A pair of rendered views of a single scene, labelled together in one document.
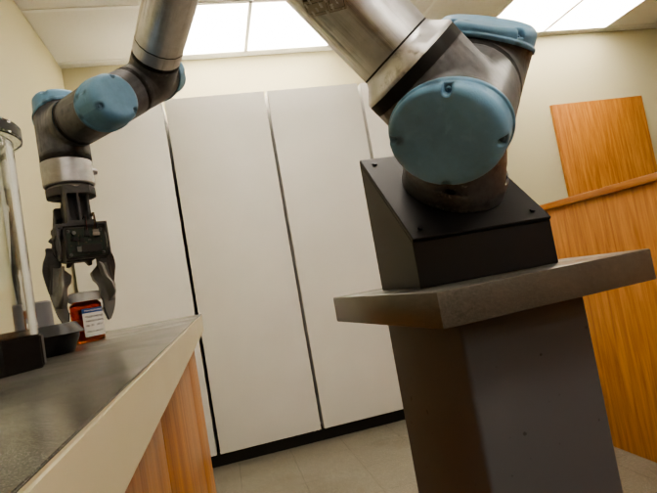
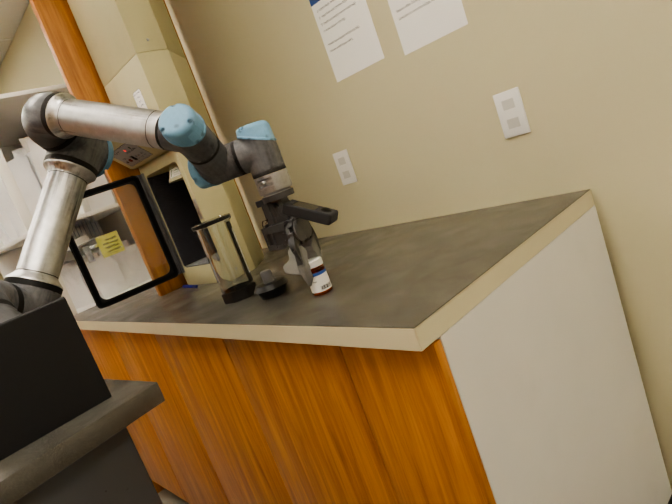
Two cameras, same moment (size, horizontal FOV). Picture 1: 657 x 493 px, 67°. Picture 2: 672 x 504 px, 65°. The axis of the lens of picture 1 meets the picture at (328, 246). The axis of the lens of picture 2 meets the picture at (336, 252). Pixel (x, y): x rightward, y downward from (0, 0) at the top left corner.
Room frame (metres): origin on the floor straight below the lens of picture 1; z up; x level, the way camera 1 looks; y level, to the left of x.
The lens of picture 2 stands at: (1.83, -0.06, 1.22)
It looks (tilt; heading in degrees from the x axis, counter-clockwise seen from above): 10 degrees down; 153
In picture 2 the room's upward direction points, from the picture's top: 20 degrees counter-clockwise
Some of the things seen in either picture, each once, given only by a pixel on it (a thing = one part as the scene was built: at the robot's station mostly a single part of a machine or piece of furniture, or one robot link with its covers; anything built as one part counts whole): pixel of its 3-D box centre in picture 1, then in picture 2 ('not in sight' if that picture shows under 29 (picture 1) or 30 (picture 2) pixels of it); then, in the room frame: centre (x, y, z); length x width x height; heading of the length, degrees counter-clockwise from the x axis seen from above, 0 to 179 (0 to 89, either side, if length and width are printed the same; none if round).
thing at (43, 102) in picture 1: (63, 129); (259, 149); (0.77, 0.39, 1.28); 0.09 x 0.08 x 0.11; 56
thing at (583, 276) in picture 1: (473, 290); (45, 435); (0.72, -0.20, 0.92); 0.32 x 0.32 x 0.04; 20
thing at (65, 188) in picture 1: (76, 226); (284, 219); (0.77, 0.38, 1.12); 0.09 x 0.08 x 0.12; 36
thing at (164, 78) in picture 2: not in sight; (195, 171); (-0.06, 0.47, 1.33); 0.32 x 0.25 x 0.77; 13
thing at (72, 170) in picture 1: (70, 177); (273, 184); (0.77, 0.39, 1.20); 0.08 x 0.08 x 0.05
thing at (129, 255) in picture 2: not in sight; (118, 241); (-0.17, 0.15, 1.19); 0.30 x 0.01 x 0.40; 94
